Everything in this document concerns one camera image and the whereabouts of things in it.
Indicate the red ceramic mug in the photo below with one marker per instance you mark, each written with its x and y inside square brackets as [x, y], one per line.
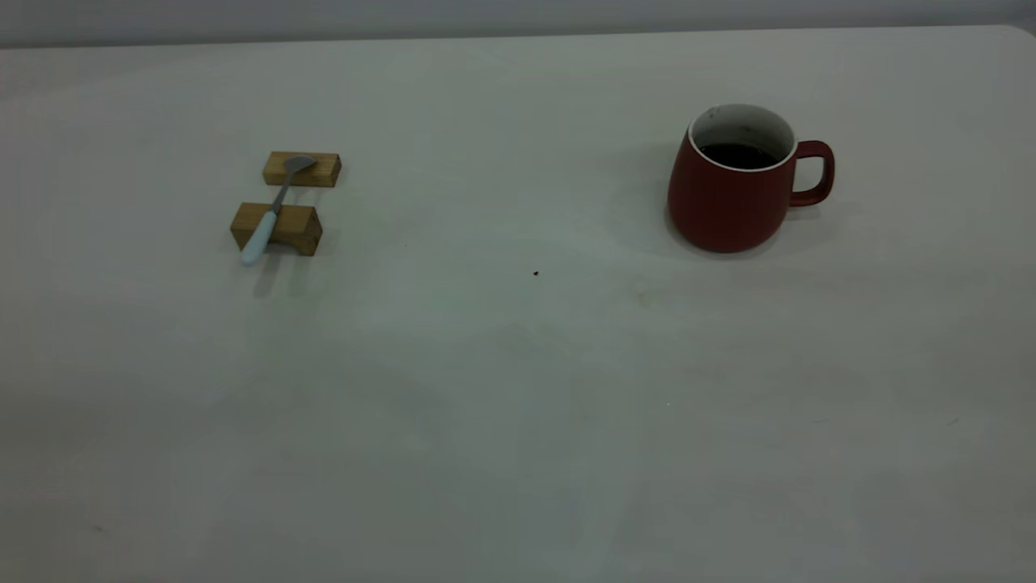
[728, 202]

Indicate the notched wooden block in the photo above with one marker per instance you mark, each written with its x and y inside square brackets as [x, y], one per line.
[298, 229]

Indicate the flat wooden block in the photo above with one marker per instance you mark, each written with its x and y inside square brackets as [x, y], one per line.
[322, 172]

